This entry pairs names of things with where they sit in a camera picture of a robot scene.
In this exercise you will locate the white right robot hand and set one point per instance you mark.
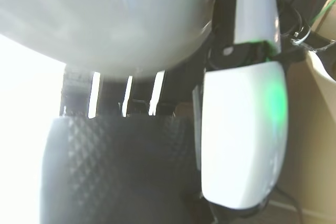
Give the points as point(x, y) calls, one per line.
point(244, 129)

